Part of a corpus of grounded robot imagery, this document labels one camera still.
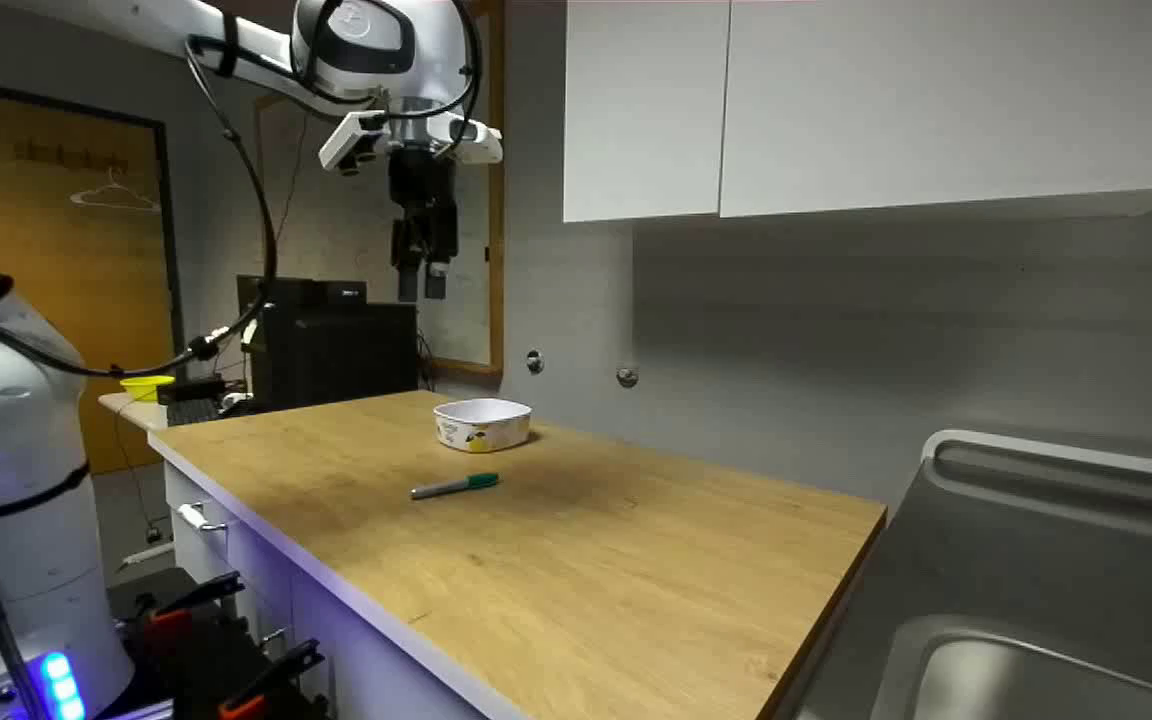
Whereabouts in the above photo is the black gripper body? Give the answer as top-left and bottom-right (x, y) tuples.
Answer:
(383, 138), (464, 269)

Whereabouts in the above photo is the green marker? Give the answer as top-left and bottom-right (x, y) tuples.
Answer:
(407, 466), (506, 505)

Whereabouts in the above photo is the white bowl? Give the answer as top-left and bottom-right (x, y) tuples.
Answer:
(434, 397), (538, 457)

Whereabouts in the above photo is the wood-framed whiteboard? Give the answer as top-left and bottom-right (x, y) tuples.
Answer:
(252, 0), (513, 391)

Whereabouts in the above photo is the black computer box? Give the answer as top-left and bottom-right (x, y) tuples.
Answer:
(234, 272), (425, 416)

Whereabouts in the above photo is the narrow white cabinet door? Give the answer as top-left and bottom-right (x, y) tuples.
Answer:
(560, 0), (734, 226)

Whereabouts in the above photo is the small yellow object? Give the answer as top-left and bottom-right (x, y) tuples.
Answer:
(115, 372), (179, 407)

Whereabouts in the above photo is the orange wooden door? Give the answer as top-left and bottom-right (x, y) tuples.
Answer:
(0, 75), (185, 474)

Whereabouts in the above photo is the white counter base cabinet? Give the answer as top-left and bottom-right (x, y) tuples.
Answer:
(152, 450), (530, 720)

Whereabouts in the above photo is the red black clamp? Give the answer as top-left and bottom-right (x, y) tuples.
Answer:
(211, 634), (328, 720)
(134, 571), (249, 649)

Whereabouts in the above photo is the wide white cabinet door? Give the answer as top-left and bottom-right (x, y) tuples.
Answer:
(718, 0), (1152, 219)

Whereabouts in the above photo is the stainless steel sink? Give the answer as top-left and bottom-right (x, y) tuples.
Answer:
(767, 423), (1152, 720)

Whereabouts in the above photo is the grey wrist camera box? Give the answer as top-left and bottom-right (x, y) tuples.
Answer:
(317, 107), (392, 177)

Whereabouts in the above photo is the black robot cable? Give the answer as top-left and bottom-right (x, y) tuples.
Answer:
(0, 36), (282, 382)

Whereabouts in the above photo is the white drawer handle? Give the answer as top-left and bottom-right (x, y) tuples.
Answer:
(174, 498), (234, 539)

